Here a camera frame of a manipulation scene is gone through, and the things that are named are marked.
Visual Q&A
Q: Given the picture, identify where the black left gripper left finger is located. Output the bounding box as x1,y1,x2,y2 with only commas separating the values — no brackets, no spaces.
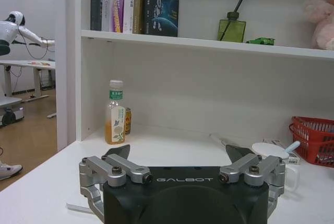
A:
78,144,155,223

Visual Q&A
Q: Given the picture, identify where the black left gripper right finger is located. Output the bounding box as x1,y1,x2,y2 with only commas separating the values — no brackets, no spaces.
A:
219,144,287,219

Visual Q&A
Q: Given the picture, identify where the white mug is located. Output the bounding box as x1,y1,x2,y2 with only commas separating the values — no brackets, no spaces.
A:
251,142,301,191

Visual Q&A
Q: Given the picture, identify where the small orange yellow can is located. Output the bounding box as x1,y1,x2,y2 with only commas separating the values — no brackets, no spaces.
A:
125,107,132,135

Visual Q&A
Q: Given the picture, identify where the tea bottle with white cap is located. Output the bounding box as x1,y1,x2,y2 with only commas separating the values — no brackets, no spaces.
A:
104,79,126,146

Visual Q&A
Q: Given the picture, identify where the small white carton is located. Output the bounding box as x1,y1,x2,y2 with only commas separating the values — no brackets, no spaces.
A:
288,152,301,167

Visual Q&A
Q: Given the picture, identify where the pale blue stick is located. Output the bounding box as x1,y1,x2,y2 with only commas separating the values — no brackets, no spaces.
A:
285,140,301,155

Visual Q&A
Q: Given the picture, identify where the white paper strip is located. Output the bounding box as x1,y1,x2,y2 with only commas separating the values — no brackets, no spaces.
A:
65,202,91,213

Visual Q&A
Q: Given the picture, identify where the red plastic basket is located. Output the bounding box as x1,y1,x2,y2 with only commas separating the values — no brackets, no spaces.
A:
288,115,334,168

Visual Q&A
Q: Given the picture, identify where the white bookshelf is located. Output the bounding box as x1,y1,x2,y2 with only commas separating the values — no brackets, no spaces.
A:
75,0,334,143

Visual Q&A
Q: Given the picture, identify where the white sneaker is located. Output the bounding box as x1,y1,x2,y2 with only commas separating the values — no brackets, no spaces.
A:
0,159,24,182

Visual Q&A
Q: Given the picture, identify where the green toy car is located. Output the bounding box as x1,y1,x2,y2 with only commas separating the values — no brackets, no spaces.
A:
245,37,276,45

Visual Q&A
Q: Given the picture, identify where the white desk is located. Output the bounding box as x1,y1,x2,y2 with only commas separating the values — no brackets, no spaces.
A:
0,60,56,119

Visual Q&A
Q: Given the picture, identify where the green glass diffuser bottle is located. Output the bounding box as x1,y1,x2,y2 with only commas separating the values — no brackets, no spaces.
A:
217,11,247,43

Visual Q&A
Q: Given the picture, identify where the white book with grey print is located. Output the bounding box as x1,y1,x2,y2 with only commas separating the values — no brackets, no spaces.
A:
101,0,112,32

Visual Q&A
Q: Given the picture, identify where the purple book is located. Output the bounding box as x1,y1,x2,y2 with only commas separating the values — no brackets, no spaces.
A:
109,0,126,33

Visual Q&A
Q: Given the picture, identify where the white book with red print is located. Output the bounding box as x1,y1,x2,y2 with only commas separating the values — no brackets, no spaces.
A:
123,0,137,34

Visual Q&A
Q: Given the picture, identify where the gold brown book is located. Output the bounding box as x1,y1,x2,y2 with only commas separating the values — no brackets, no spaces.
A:
132,0,145,35

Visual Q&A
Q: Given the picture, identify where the dark thin book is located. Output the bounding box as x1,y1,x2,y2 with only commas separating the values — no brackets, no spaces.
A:
90,0,104,31

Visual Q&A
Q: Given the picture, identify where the black book with astronaut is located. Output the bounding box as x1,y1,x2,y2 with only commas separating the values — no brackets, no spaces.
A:
143,0,181,38

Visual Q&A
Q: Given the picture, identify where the white humanoid robot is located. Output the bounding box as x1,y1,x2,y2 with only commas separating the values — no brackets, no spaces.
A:
0,10,56,55

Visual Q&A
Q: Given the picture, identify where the pink plush toy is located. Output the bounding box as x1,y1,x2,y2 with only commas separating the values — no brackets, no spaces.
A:
302,0,334,51

